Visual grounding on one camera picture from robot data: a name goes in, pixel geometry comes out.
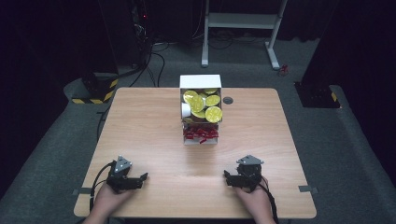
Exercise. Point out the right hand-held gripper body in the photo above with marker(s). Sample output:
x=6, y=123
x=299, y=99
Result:
x=248, y=174

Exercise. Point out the white two-compartment box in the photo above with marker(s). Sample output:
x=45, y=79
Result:
x=200, y=81

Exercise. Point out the white metal stand frame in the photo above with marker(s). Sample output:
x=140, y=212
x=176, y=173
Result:
x=239, y=21

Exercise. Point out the pile of red packets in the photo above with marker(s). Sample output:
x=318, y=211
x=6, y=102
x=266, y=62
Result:
x=200, y=133

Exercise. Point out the dark equipment rack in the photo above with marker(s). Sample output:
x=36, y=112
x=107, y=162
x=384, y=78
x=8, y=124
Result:
x=138, y=28

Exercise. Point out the person's left hand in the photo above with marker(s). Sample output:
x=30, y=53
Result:
x=107, y=202

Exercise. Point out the small red floor object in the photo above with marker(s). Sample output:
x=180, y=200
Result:
x=282, y=70

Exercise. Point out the pile of yellow-lid capsules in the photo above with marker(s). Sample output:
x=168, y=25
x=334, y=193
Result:
x=202, y=105

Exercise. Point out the grey round table grommet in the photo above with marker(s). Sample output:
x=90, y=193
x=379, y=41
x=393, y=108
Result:
x=228, y=100

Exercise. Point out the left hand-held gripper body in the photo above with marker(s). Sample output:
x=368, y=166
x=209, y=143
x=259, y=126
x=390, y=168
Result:
x=120, y=179

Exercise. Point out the grey tape strip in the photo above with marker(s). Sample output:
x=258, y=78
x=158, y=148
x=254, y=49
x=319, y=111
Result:
x=308, y=188
x=82, y=191

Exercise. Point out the black yellow-striped stand base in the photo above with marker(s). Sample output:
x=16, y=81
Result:
x=99, y=88

